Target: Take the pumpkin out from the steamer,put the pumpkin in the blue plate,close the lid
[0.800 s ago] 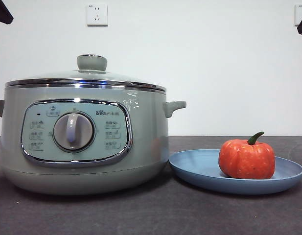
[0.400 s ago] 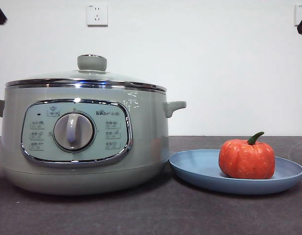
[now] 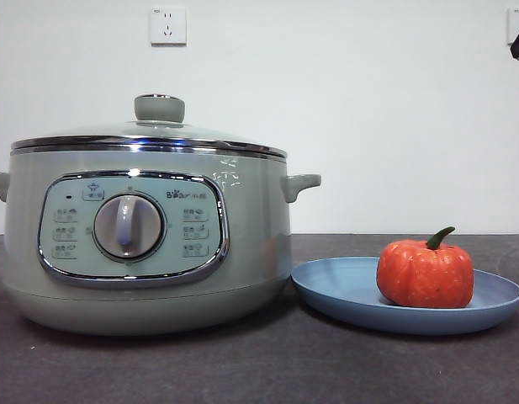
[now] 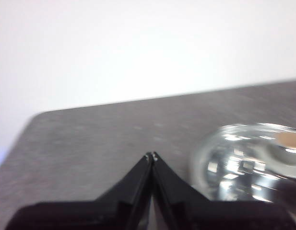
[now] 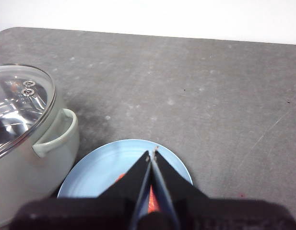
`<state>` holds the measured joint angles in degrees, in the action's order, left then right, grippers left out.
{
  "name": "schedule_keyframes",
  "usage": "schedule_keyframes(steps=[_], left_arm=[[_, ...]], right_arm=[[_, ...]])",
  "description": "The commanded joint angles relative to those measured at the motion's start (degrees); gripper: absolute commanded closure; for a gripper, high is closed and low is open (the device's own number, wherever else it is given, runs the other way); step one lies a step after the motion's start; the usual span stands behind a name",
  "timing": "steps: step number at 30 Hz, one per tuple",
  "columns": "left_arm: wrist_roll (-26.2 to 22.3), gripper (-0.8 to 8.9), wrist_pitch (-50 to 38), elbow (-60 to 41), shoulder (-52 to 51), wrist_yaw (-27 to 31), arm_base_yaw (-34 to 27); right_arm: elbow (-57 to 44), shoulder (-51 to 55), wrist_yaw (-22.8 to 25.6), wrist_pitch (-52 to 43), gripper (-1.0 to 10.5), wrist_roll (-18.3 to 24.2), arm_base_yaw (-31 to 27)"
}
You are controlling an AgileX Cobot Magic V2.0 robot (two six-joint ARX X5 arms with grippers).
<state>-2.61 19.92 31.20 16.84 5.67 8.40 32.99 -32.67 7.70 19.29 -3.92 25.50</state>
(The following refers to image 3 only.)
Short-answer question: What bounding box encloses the blue round plate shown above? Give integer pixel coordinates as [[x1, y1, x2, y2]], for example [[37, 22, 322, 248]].
[[290, 256, 519, 336]]

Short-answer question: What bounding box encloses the pale green electric steamer pot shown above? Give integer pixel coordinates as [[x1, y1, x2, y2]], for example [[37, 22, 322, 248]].
[[0, 146, 322, 337]]

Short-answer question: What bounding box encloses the white wall socket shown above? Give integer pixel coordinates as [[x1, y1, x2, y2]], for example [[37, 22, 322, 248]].
[[506, 8, 519, 45], [149, 7, 188, 46]]

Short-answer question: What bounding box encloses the small orange pumpkin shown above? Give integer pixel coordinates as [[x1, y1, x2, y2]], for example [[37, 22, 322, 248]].
[[376, 226, 474, 309]]

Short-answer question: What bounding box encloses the glass lid with green knob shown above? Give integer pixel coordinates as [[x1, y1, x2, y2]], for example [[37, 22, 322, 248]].
[[10, 93, 285, 160]]

